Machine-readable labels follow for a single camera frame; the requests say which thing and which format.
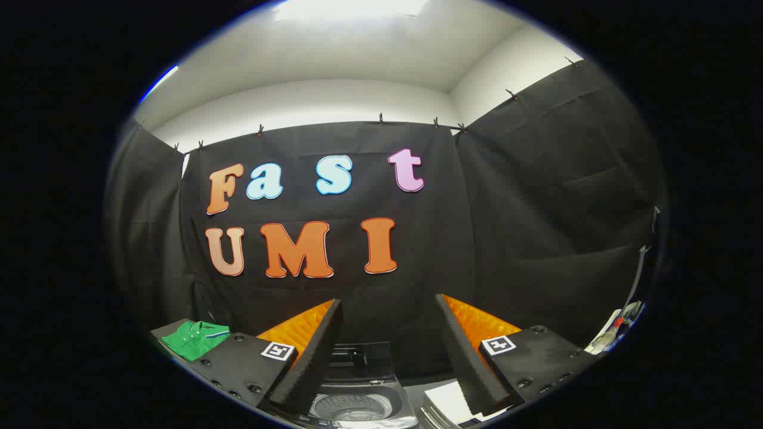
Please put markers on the white board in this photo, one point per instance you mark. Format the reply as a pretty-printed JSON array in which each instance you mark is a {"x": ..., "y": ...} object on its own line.
[{"x": 447, "y": 399}]

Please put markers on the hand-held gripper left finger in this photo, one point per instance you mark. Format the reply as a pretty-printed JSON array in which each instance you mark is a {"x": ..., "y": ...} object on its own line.
[{"x": 316, "y": 351}]

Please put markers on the grey stand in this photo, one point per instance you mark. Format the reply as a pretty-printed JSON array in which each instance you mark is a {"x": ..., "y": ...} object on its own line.
[{"x": 173, "y": 326}]

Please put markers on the grey washing machine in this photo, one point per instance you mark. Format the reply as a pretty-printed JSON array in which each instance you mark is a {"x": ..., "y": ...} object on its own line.
[{"x": 357, "y": 408}]

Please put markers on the dark glass washing machine lid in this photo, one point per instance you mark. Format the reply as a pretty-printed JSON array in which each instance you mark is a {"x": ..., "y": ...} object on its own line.
[{"x": 360, "y": 357}]

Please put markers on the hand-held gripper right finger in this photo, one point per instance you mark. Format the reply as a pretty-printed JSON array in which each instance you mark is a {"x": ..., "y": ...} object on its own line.
[{"x": 465, "y": 357}]

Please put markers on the pile of mixed items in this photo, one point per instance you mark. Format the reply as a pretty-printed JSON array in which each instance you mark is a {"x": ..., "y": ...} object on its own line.
[{"x": 608, "y": 336}]

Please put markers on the green polo shirt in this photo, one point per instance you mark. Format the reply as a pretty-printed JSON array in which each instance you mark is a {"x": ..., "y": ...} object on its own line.
[{"x": 191, "y": 341}]

